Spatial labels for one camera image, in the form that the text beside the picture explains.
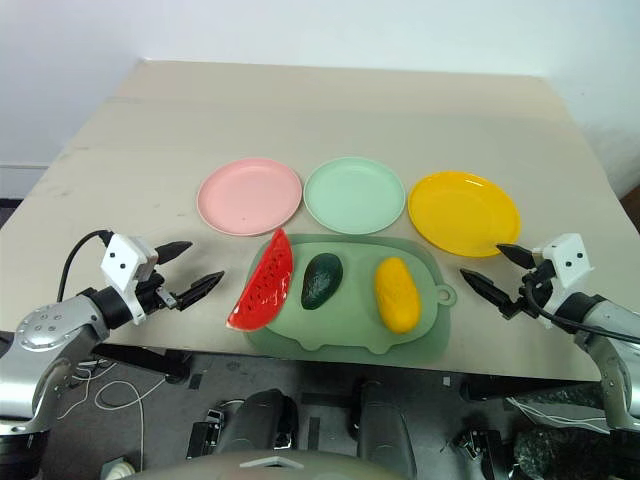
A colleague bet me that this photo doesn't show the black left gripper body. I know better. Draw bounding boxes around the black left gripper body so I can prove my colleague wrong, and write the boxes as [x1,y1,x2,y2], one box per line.
[134,268,182,316]

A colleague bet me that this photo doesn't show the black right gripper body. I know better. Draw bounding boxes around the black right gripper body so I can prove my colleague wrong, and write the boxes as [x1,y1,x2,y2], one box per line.
[498,261,558,321]

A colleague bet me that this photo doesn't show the yellow mango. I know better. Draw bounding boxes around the yellow mango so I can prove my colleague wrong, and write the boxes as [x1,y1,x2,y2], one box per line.
[374,256,422,335]

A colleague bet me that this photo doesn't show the dark rounded robot leg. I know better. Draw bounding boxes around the dark rounded robot leg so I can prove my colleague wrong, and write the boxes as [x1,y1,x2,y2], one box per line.
[187,388,302,460]
[348,378,420,480]

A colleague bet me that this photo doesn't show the dark rounded right robot leg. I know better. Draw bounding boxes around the dark rounded right robot leg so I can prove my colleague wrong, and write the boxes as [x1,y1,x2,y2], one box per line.
[348,378,420,480]

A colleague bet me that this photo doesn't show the grey robot torso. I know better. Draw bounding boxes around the grey robot torso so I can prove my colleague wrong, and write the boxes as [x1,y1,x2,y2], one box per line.
[98,450,399,480]

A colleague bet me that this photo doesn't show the dark green avocado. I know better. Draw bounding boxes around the dark green avocado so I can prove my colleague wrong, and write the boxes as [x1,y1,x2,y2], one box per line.
[300,252,345,311]

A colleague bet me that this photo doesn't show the thin white cables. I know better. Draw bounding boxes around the thin white cables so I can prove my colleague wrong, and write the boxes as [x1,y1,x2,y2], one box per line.
[503,396,610,432]

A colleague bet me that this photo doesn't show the red watermelon slice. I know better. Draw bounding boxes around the red watermelon slice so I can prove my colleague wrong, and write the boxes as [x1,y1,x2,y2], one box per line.
[225,228,294,334]

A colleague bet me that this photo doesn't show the dark rounded left robot leg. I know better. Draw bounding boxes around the dark rounded left robot leg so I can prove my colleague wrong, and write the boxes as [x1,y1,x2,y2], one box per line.
[187,388,302,460]

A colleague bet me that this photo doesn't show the green silicone divided tray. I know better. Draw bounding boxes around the green silicone divided tray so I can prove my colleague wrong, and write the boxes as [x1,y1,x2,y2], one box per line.
[243,233,458,365]

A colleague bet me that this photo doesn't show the mint green round plate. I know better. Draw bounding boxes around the mint green round plate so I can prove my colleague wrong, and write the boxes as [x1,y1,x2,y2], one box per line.
[302,156,407,236]

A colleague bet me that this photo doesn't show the dark speckled bag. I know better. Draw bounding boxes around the dark speckled bag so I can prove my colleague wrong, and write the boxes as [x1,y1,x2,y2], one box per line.
[513,425,614,480]

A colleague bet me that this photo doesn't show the black table frame bar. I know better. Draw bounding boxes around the black table frame bar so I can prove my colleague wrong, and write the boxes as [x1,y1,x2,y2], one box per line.
[91,343,195,385]
[458,377,589,403]

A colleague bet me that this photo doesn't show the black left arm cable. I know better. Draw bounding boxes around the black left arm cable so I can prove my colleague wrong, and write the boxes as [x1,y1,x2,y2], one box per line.
[56,229,112,304]

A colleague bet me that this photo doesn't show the pink round plate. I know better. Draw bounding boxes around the pink round plate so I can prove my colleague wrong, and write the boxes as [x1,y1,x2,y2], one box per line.
[196,157,304,237]

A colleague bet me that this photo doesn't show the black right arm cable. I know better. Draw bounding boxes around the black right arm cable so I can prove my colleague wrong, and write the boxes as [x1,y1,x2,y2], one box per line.
[522,277,640,345]

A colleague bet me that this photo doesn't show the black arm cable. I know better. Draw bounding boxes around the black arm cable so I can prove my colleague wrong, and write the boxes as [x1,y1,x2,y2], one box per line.
[522,277,640,345]
[56,229,112,304]

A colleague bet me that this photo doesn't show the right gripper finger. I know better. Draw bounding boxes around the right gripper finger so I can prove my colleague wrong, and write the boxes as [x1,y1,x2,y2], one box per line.
[459,268,512,310]
[495,242,535,270]

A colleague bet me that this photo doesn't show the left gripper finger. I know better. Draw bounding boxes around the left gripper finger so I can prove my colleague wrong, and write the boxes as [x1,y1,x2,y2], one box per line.
[154,240,195,267]
[174,270,226,312]

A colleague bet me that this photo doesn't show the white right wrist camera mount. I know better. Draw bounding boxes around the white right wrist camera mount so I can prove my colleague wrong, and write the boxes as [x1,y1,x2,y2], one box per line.
[531,232,595,331]

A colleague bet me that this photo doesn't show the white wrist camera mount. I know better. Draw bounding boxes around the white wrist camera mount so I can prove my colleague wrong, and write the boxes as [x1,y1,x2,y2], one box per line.
[531,232,595,331]
[100,233,160,322]

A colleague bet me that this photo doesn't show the white cable on floor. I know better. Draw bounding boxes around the white cable on floor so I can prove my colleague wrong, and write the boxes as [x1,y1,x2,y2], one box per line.
[55,359,167,474]

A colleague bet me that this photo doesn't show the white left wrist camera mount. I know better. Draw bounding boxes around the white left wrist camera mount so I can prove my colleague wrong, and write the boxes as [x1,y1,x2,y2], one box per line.
[100,233,160,322]

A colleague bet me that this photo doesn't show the yellow round plate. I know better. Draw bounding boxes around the yellow round plate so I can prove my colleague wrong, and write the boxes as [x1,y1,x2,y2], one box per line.
[407,170,522,259]

